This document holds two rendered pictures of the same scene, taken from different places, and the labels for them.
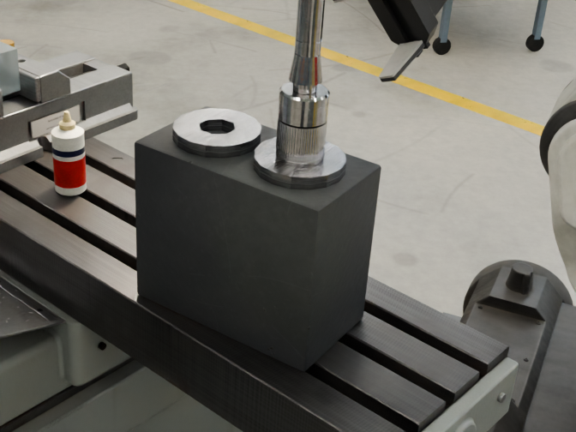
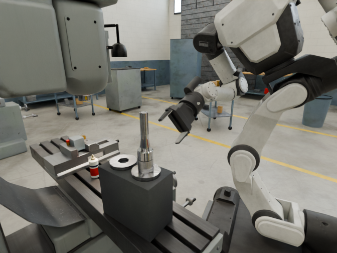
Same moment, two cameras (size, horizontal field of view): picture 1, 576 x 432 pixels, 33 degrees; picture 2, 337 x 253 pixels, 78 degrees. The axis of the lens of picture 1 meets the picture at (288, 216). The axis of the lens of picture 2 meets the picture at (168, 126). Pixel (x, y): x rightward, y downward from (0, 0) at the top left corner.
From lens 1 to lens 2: 34 cm
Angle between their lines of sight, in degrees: 12
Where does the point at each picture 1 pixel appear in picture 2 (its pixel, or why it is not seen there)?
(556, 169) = (232, 165)
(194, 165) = (113, 173)
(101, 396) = (102, 238)
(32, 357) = (76, 230)
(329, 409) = not seen: outside the picture
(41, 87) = (90, 147)
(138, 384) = not seen: hidden behind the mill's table
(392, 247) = (198, 178)
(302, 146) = (144, 167)
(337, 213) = (156, 189)
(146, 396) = not seen: hidden behind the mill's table
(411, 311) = (188, 215)
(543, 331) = (234, 208)
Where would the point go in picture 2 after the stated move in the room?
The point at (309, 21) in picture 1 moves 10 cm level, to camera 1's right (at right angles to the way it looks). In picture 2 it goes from (143, 128) to (179, 128)
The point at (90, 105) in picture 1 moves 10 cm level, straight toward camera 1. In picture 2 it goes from (106, 151) to (103, 160)
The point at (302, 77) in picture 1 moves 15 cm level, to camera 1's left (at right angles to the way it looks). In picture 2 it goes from (142, 145) to (91, 144)
